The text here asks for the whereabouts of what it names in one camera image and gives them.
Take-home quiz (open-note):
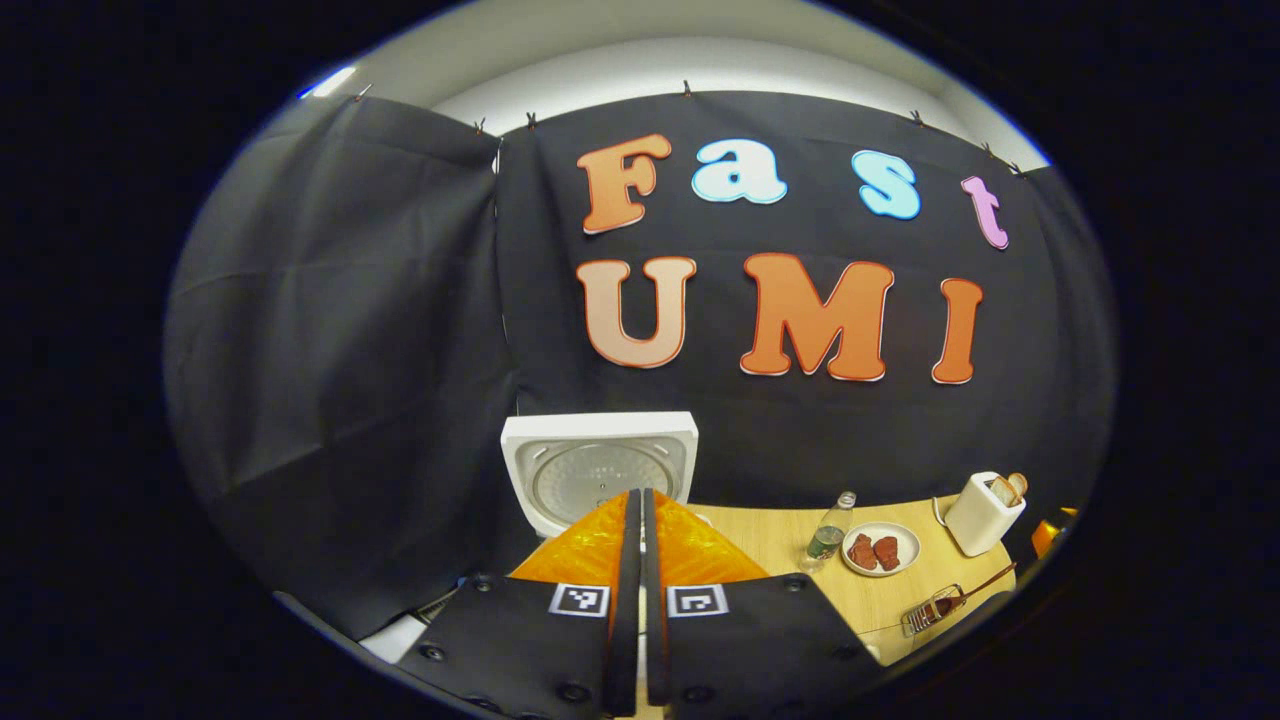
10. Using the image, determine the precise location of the wire chopstick holder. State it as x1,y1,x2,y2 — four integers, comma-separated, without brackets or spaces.
900,584,966,638

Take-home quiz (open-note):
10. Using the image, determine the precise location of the brown wooden spoon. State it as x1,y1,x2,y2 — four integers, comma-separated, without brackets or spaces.
930,562,1018,613

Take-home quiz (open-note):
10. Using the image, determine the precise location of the clear water bottle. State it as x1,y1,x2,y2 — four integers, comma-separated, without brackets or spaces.
800,491,858,573

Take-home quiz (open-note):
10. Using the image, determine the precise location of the white oval plate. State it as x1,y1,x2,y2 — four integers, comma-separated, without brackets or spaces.
841,522,922,578

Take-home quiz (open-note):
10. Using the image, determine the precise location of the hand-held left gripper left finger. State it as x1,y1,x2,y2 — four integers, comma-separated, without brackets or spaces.
400,488,641,720

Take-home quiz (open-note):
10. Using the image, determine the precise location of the ceiling light panel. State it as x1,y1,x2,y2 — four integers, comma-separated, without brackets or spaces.
300,66,358,99

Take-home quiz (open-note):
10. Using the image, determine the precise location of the white toaster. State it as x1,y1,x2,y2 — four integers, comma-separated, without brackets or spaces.
943,471,1028,558

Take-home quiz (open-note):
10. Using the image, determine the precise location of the white rice cooker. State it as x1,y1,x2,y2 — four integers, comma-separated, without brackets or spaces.
500,411,713,546

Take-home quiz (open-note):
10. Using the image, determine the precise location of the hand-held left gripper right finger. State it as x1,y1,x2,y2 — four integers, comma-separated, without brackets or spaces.
643,488,886,720

